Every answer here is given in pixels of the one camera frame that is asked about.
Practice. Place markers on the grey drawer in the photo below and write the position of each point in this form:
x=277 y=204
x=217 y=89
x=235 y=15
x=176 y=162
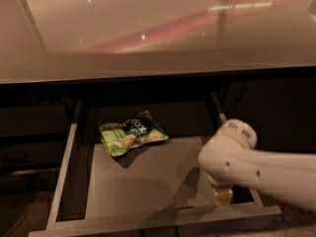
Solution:
x=28 y=154
x=29 y=181
x=157 y=190
x=32 y=120

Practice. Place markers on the green snack bag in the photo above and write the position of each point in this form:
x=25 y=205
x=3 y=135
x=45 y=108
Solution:
x=119 y=138

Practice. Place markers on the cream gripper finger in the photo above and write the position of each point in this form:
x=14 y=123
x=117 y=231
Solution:
x=223 y=196

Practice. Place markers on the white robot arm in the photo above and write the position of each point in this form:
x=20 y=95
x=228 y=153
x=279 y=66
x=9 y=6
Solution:
x=230 y=158

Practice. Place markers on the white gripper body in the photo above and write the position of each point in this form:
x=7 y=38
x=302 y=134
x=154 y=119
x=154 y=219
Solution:
x=219 y=182

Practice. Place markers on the grey cabinet door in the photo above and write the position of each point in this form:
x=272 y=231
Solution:
x=281 y=111

